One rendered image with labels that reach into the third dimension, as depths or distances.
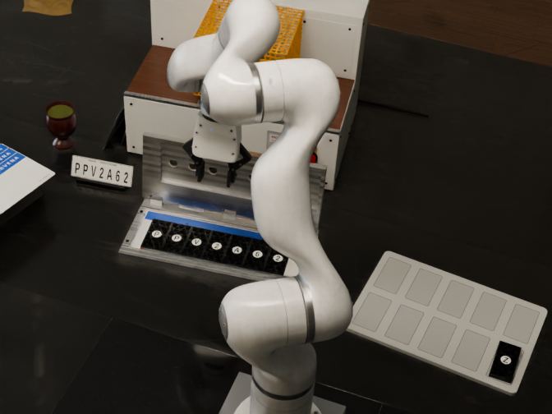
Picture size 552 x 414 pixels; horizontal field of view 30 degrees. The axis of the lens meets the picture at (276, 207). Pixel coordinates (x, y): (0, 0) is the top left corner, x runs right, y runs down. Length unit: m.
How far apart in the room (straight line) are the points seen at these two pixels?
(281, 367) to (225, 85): 0.52
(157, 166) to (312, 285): 0.81
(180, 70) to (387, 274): 0.73
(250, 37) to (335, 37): 0.92
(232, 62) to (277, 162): 0.18
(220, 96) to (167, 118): 0.96
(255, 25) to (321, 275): 0.43
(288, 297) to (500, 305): 0.78
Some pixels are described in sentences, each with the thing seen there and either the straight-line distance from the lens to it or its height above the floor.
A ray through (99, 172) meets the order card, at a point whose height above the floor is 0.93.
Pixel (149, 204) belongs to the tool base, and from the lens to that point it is 2.55.
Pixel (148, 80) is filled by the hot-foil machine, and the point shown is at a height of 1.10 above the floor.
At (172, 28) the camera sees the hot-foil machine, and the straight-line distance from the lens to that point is 2.73.
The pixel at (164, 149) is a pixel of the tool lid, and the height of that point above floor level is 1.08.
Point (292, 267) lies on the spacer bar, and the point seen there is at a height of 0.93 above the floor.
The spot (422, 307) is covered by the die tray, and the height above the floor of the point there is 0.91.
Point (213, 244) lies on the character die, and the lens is 2.43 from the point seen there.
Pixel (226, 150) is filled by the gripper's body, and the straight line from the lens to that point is 2.20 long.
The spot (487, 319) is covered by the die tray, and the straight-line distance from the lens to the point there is 2.39.
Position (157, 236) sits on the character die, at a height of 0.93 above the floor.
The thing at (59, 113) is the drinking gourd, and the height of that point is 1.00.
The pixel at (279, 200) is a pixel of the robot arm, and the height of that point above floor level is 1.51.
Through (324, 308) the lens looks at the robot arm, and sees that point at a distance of 1.77.
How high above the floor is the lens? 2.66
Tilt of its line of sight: 43 degrees down
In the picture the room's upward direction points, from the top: 4 degrees clockwise
